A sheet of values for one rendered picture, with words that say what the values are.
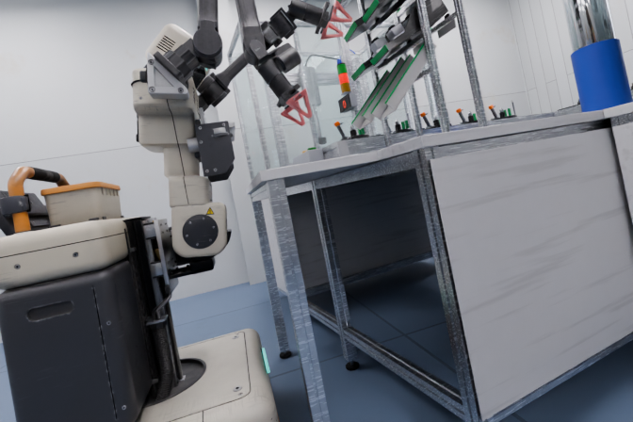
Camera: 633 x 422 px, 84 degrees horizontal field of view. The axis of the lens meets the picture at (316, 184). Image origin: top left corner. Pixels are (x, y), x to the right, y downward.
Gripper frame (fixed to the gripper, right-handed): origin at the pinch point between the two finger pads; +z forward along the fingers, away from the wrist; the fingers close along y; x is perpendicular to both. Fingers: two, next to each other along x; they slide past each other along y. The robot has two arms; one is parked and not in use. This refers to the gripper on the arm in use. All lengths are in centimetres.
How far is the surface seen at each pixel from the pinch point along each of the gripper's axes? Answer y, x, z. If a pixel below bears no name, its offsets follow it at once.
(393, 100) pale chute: -7.2, 23.1, 19.7
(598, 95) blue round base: -9, -4, 100
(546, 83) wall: 229, -172, 306
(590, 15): -11, -33, 89
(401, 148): -28, 45, 16
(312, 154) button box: 36, 38, 6
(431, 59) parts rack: -10.8, 7.2, 28.6
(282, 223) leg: -15, 70, -7
